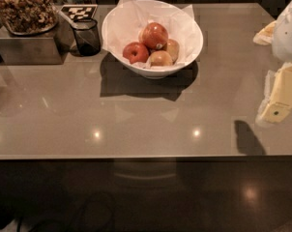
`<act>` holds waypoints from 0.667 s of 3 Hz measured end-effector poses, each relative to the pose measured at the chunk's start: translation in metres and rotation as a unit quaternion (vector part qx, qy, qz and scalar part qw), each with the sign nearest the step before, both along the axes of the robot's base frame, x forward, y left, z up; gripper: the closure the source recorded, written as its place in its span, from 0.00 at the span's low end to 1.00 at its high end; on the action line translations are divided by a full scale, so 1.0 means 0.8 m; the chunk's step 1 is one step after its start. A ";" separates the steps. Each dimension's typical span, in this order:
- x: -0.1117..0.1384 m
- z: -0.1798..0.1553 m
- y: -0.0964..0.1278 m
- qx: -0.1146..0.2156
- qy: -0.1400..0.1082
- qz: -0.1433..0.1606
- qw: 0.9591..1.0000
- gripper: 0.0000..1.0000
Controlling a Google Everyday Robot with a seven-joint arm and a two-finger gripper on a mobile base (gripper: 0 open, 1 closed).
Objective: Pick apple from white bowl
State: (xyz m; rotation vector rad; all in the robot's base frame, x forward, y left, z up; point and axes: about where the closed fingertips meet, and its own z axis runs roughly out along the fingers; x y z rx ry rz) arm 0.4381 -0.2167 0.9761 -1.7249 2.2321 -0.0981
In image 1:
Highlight yellow-red front apple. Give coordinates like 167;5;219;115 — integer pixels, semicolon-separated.
150;50;173;66

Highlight black white marker tag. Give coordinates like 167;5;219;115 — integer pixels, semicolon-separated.
60;4;98;21

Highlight glass jar of snacks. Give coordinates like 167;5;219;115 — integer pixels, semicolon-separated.
0;0;58;36

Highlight large red top apple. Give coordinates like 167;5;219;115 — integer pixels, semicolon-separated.
139;22;168;50

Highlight white paper bowl liner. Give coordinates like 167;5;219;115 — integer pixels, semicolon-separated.
104;0;196;70

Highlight red left apple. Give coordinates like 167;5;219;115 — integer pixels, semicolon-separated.
123;42;149;64

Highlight metal box stand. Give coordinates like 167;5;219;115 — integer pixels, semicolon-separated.
0;18;74;65

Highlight yellow-red right apple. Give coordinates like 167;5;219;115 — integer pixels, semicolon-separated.
162;39;180;63

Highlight yellow-red apple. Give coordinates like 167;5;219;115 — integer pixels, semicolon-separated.
150;50;173;66
162;39;180;63

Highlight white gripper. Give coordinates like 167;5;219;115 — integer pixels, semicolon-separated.
253;0;292;127

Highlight white ceramic bowl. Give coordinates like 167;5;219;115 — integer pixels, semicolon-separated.
101;0;205;80

